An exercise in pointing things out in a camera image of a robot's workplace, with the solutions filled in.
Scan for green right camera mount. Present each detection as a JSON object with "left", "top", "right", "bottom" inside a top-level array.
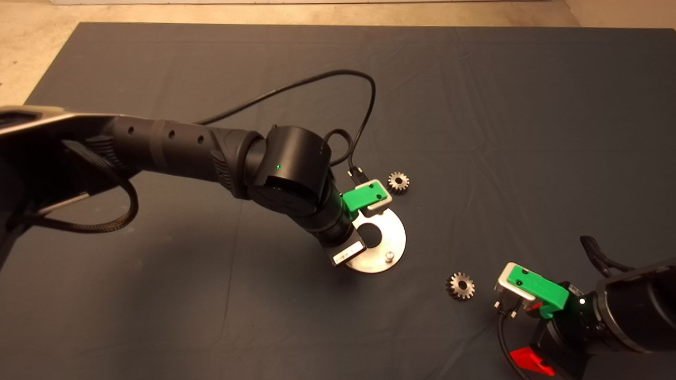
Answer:
[{"left": 506, "top": 267, "right": 570, "bottom": 320}]

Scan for round metal carrier plate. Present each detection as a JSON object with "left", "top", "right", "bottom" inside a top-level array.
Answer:
[{"left": 346, "top": 207, "right": 407, "bottom": 274}]

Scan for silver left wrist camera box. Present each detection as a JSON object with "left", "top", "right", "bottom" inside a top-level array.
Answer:
[{"left": 359, "top": 179, "right": 393, "bottom": 212}]

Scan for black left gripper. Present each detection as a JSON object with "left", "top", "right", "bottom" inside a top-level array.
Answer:
[{"left": 298, "top": 182, "right": 367, "bottom": 266}]

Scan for green left camera mount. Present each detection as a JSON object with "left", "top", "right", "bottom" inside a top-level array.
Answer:
[{"left": 342, "top": 182, "right": 389, "bottom": 213}]

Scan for braided black arm cable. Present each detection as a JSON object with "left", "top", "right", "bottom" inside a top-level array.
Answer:
[
  {"left": 32, "top": 140, "right": 139, "bottom": 234},
  {"left": 579, "top": 235, "right": 634, "bottom": 278}
]

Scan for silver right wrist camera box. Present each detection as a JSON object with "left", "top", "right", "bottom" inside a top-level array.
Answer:
[{"left": 494, "top": 262, "right": 537, "bottom": 317}]

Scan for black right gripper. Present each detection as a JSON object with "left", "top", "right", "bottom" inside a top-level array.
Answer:
[{"left": 510, "top": 282, "right": 603, "bottom": 380}]

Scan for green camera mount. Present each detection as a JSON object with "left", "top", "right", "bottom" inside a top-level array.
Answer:
[
  {"left": 506, "top": 267, "right": 570, "bottom": 320},
  {"left": 342, "top": 182, "right": 389, "bottom": 213}
]

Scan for braided black left arm cable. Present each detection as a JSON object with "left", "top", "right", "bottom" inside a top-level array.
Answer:
[{"left": 32, "top": 140, "right": 139, "bottom": 234}]

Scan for braided black right arm cable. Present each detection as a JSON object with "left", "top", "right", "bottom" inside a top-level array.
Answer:
[{"left": 579, "top": 235, "right": 634, "bottom": 278}]

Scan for small steel planetary gear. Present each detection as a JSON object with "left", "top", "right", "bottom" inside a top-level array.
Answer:
[
  {"left": 387, "top": 171, "right": 410, "bottom": 195},
  {"left": 446, "top": 272, "right": 476, "bottom": 301}
]

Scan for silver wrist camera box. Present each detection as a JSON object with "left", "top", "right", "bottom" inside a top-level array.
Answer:
[
  {"left": 494, "top": 262, "right": 537, "bottom": 317},
  {"left": 359, "top": 179, "right": 393, "bottom": 212}
]

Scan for dark grey table cloth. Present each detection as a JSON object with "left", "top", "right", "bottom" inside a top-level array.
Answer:
[{"left": 24, "top": 21, "right": 676, "bottom": 380}]

